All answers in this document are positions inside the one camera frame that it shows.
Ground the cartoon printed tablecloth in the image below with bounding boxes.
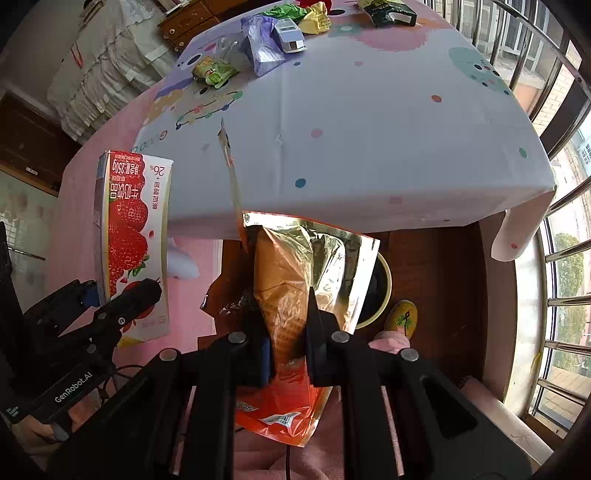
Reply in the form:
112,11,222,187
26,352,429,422
133,1,433,238

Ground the purple snack bag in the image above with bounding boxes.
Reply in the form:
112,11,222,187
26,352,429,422
240,14,286,77

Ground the dark green Dubai box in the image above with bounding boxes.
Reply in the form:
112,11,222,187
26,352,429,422
358,0,417,28

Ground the black cable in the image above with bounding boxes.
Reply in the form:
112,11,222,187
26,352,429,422
94,363,144,402

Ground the strawberry milk carton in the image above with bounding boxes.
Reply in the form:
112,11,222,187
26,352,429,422
93,150,173,348

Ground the orange foil snack bag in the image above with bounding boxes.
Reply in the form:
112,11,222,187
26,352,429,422
201,211,380,447

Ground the cream rimmed trash bin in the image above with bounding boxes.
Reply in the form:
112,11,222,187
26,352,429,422
356,253,393,330

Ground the wooden desk with drawers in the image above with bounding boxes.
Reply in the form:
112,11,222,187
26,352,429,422
158,0,243,53

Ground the pink bed sheet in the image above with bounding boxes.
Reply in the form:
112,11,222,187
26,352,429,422
46,84,222,366

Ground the green snack wrapper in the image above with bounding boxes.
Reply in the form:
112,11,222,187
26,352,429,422
191,56,238,89

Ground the brown wooden door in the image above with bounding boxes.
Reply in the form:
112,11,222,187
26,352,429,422
0,93,81,196

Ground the yellow crumpled wrapper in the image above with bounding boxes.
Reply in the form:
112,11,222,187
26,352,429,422
298,1,332,35

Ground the white ruffled cloth cover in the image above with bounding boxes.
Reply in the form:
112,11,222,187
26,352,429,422
47,1,176,144

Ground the green paper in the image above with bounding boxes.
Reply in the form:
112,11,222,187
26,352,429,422
263,3,308,23

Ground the right yellow slipper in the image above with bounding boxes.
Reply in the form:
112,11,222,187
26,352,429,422
384,300,418,339

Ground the metal window grille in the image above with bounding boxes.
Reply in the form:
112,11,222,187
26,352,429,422
420,0,591,434

